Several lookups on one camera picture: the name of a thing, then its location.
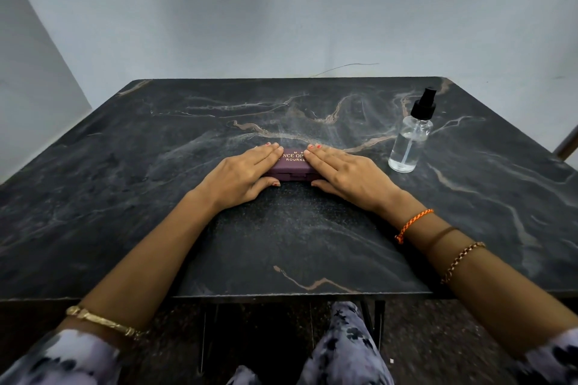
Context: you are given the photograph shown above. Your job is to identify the person's right hand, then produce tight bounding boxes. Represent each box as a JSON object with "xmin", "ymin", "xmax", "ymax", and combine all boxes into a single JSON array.
[{"xmin": 303, "ymin": 144, "xmax": 404, "ymax": 215}]

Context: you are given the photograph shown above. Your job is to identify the person's left hand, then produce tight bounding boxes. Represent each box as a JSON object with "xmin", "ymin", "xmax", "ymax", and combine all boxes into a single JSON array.
[{"xmin": 195, "ymin": 142, "xmax": 284, "ymax": 214}]

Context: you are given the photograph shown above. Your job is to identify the purple spectacle case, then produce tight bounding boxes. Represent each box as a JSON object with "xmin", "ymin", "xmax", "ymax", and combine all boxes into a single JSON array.
[{"xmin": 264, "ymin": 148, "xmax": 324, "ymax": 183}]

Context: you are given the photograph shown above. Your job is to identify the person's left forearm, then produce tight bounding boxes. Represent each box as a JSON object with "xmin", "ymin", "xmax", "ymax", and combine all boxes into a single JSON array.
[{"xmin": 56, "ymin": 191, "xmax": 223, "ymax": 346}]

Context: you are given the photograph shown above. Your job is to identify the person's right forearm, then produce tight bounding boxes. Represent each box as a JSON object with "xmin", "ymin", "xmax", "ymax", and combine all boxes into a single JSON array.
[{"xmin": 378, "ymin": 191, "xmax": 578, "ymax": 357}]

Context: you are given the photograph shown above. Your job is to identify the clear spray bottle black cap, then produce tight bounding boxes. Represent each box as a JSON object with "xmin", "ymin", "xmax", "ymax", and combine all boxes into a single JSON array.
[{"xmin": 388, "ymin": 88, "xmax": 438, "ymax": 174}]

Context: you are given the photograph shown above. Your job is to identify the dark thread band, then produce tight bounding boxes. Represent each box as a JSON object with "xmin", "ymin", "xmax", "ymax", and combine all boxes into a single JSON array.
[{"xmin": 424, "ymin": 226, "xmax": 460, "ymax": 255}]

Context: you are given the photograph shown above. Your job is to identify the grey floral trousers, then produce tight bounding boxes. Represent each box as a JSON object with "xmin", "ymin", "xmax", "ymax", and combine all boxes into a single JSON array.
[{"xmin": 226, "ymin": 301, "xmax": 394, "ymax": 385}]

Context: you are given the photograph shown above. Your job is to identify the gold bangle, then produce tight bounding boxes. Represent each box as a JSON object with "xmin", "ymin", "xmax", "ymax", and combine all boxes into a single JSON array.
[{"xmin": 65, "ymin": 305, "xmax": 151, "ymax": 340}]

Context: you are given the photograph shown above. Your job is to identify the grey floral sleeve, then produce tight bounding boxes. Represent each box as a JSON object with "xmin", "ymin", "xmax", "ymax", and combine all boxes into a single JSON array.
[
  {"xmin": 514, "ymin": 327, "xmax": 578, "ymax": 385},
  {"xmin": 0, "ymin": 329, "xmax": 123, "ymax": 385}
]

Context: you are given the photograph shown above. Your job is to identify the thin wire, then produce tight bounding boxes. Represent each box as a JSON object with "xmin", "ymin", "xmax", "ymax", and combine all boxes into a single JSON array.
[{"xmin": 311, "ymin": 63, "xmax": 380, "ymax": 79}]

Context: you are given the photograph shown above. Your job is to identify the orange thread bracelet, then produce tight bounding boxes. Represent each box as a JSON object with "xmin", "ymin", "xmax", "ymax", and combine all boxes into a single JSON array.
[{"xmin": 395, "ymin": 209, "xmax": 434, "ymax": 245}]

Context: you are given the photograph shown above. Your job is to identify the gold chain bracelet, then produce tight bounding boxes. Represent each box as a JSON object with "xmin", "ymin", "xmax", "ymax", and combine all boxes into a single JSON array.
[{"xmin": 441, "ymin": 242, "xmax": 487, "ymax": 285}]

